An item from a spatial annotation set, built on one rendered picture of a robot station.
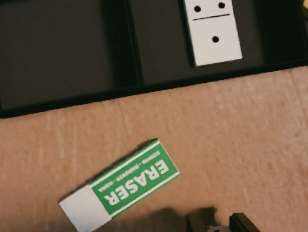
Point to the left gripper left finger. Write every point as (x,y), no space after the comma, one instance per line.
(194,223)

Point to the white domino tile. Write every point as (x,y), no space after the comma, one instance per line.
(212,32)

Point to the white die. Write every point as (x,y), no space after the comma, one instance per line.
(218,229)

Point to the black three-compartment bin rack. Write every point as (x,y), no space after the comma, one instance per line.
(54,49)

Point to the green and white eraser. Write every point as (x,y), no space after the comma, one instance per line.
(120,187)

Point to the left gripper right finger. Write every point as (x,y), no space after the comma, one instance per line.
(239,222)

